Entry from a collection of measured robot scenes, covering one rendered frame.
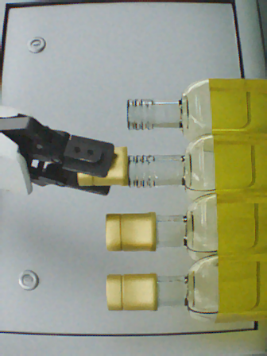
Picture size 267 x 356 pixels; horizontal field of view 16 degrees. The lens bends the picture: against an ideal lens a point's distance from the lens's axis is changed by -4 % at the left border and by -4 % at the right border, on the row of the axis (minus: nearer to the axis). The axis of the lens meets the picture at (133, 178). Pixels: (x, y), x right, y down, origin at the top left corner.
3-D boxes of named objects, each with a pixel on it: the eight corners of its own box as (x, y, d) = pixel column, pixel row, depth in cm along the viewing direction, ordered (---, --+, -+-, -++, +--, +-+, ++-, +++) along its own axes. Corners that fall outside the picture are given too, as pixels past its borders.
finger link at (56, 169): (40, 190, 94) (108, 206, 93) (37, 177, 91) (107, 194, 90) (49, 160, 95) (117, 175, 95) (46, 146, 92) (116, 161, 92)
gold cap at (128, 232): (155, 220, 91) (106, 221, 91) (155, 206, 88) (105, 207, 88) (156, 257, 90) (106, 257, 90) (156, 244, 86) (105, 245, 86)
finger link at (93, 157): (33, 163, 88) (106, 179, 87) (30, 148, 85) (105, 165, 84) (44, 131, 89) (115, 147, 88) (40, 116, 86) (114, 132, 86)
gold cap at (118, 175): (127, 155, 92) (79, 156, 92) (126, 139, 89) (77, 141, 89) (128, 191, 91) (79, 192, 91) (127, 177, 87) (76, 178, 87)
